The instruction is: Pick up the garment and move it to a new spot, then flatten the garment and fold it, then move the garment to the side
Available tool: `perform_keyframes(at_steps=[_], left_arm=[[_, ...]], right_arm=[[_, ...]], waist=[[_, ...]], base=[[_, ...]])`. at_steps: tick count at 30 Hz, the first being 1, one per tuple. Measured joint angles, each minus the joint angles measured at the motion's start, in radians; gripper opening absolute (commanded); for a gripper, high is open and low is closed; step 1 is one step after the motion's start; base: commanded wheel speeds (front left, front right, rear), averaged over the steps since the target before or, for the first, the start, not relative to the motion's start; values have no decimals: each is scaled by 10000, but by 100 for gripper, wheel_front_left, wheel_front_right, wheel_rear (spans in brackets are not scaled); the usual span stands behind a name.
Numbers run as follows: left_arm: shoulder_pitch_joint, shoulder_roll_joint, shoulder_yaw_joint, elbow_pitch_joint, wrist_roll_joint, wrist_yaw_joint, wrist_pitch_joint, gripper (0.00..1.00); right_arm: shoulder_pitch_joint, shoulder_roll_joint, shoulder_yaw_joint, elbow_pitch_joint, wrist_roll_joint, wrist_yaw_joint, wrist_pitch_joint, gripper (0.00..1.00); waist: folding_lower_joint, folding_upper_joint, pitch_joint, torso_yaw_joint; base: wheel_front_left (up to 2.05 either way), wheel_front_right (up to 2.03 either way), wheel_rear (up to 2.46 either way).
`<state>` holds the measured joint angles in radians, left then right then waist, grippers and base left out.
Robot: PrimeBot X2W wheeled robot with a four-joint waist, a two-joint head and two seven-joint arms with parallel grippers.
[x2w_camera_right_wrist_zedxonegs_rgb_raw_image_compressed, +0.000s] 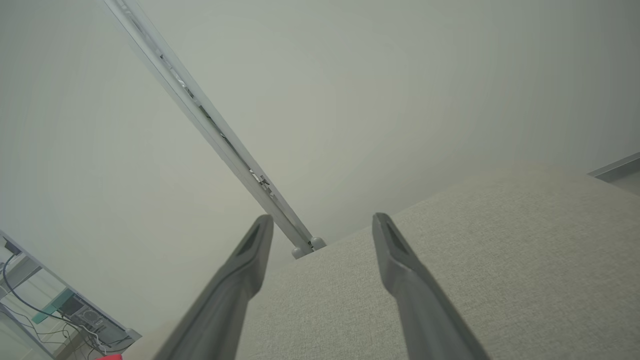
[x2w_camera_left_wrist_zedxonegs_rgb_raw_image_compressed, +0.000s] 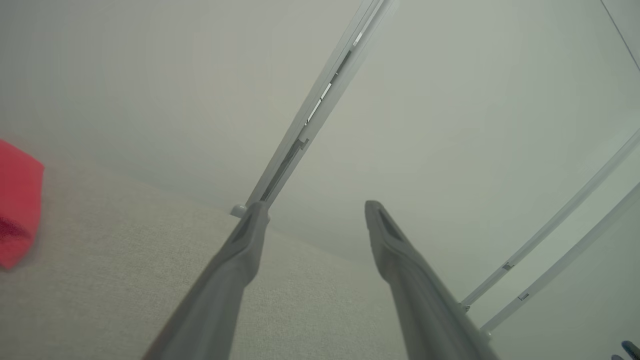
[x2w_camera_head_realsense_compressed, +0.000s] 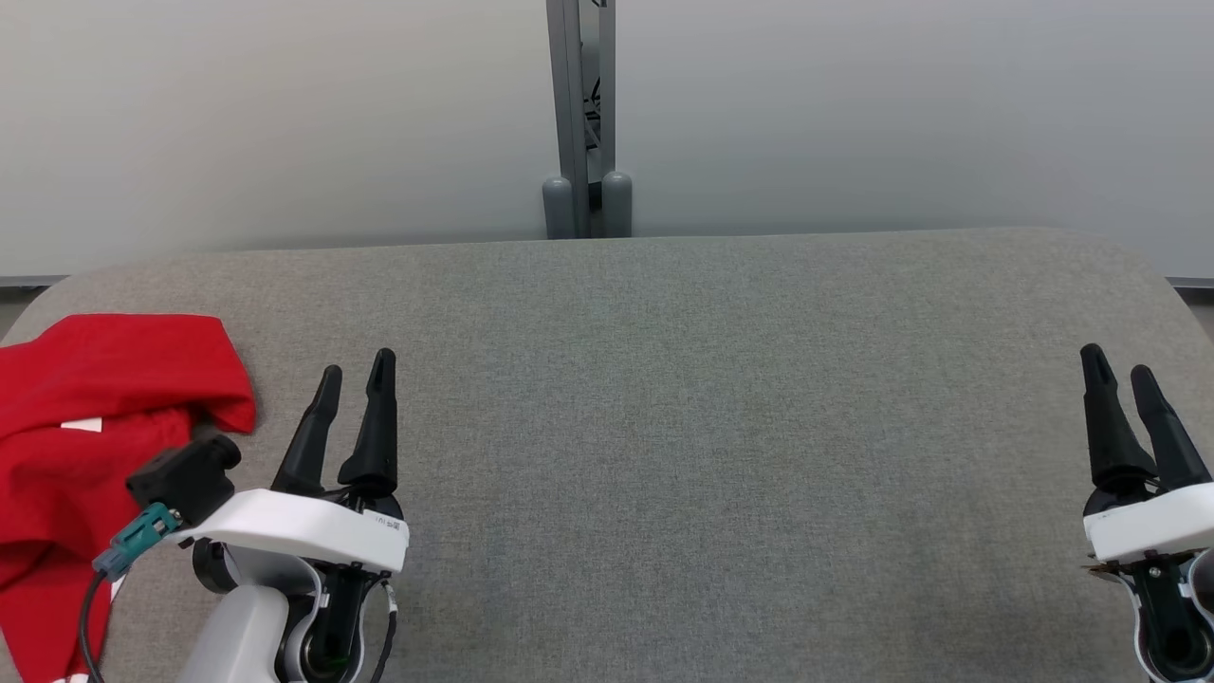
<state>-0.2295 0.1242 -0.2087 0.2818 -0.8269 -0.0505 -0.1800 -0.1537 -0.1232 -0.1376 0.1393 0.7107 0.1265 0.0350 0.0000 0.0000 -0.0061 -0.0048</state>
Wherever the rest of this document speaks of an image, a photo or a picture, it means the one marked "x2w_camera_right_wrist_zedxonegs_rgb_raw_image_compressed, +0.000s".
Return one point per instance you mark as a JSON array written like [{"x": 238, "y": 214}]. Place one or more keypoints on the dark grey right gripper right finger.
[{"x": 425, "y": 315}]

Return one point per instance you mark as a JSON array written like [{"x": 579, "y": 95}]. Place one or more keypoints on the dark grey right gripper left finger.
[{"x": 225, "y": 305}]

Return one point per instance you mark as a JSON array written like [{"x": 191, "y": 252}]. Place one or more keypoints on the red garment plain white trim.
[{"x": 109, "y": 357}]

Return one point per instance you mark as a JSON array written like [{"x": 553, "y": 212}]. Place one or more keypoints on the black desktop computer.
[{"x": 82, "y": 314}]

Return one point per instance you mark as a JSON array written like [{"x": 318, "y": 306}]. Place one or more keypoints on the grey metal rack frame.
[{"x": 131, "y": 335}]

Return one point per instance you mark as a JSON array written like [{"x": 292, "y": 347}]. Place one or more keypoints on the grey metal frame post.
[{"x": 210, "y": 120}]

